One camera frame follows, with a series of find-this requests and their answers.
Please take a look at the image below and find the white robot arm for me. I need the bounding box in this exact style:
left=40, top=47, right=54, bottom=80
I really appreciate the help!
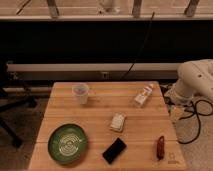
left=170, top=59, right=213, bottom=105

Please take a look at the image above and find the translucent ceramic cup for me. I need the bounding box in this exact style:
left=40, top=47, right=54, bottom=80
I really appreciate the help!
left=72, top=83, right=89, bottom=105

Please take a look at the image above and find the black smartphone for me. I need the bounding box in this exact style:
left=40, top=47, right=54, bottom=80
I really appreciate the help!
left=102, top=138, right=126, bottom=164

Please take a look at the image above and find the green patterned plate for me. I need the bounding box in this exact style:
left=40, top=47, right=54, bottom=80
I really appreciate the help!
left=48, top=124, right=88, bottom=165

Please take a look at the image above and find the red pocket knife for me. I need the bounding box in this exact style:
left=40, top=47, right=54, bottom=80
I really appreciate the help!
left=157, top=136, right=165, bottom=160

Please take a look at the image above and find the black office chair base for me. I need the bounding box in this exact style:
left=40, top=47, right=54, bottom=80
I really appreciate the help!
left=0, top=61, right=38, bottom=149

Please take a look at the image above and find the white baseboard rail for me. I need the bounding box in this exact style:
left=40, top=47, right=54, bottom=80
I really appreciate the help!
left=8, top=63, right=179, bottom=81

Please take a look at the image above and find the thin black hanging cable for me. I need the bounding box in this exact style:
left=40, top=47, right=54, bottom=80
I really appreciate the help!
left=120, top=11, right=156, bottom=81

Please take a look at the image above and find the black floor cable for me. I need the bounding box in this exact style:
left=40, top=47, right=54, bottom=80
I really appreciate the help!
left=169, top=99, right=213, bottom=145

